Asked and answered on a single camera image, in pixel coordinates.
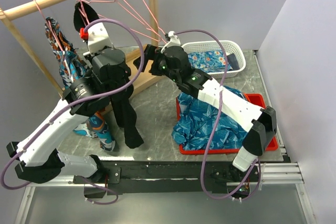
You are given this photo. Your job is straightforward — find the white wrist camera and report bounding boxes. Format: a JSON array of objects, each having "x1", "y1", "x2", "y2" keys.
[
  {"x1": 164, "y1": 31, "x2": 181, "y2": 48},
  {"x1": 79, "y1": 23, "x2": 114, "y2": 56}
]

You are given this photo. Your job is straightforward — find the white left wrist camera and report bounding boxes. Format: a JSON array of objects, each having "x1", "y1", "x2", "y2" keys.
[{"x1": 79, "y1": 23, "x2": 114, "y2": 56}]

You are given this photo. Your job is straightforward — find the blue leaf-print shorts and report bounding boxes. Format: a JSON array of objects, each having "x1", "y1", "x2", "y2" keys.
[{"x1": 172, "y1": 93, "x2": 247, "y2": 151}]

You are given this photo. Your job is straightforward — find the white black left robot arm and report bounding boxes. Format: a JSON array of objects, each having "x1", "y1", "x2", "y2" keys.
[{"x1": 6, "y1": 48, "x2": 131, "y2": 184}]

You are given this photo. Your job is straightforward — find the pink hanger holding shorts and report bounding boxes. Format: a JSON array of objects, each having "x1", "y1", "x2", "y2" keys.
[{"x1": 33, "y1": 0, "x2": 66, "y2": 51}]

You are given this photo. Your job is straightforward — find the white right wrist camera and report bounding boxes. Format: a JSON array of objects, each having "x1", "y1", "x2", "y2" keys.
[{"x1": 164, "y1": 31, "x2": 181, "y2": 48}]

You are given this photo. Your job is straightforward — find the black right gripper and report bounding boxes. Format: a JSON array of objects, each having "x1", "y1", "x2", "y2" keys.
[{"x1": 133, "y1": 44, "x2": 180, "y2": 83}]

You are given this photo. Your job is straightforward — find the black shorts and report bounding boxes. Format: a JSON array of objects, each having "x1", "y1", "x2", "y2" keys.
[{"x1": 73, "y1": 2, "x2": 144, "y2": 148}]

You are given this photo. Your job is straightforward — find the white plastic basket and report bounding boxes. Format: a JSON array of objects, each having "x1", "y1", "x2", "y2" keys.
[{"x1": 182, "y1": 40, "x2": 246, "y2": 79}]

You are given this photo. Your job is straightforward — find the wooden clothes rack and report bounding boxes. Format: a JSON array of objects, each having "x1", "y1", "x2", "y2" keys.
[{"x1": 1, "y1": 0, "x2": 164, "y2": 94}]

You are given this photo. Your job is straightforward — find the dark denim cloth in basket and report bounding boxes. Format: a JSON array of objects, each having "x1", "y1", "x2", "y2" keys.
[{"x1": 227, "y1": 54, "x2": 240, "y2": 71}]

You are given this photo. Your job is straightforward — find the orange blue patterned shorts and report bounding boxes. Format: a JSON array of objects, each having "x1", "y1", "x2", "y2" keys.
[{"x1": 45, "y1": 17, "x2": 115, "y2": 151}]

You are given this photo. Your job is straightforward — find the blue floral shorts in basket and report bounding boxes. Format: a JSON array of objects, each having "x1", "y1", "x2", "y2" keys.
[{"x1": 188, "y1": 50, "x2": 232, "y2": 73}]

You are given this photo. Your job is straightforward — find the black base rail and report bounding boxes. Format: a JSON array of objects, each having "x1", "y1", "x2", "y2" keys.
[{"x1": 88, "y1": 161, "x2": 259, "y2": 195}]

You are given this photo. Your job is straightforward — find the pink wire hanger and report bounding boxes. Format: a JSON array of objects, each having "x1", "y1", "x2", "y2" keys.
[
  {"x1": 76, "y1": 0, "x2": 151, "y2": 42},
  {"x1": 118, "y1": 0, "x2": 166, "y2": 45},
  {"x1": 78, "y1": 0, "x2": 89, "y2": 26}
]

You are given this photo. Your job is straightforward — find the aluminium frame rail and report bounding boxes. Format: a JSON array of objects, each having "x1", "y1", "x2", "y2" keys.
[{"x1": 14, "y1": 142, "x2": 316, "y2": 224}]

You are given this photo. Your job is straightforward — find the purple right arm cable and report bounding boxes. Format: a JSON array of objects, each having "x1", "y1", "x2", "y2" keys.
[{"x1": 173, "y1": 29, "x2": 262, "y2": 200}]

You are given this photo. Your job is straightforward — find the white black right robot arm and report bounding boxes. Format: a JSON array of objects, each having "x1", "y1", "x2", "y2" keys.
[{"x1": 133, "y1": 45, "x2": 277, "y2": 182}]

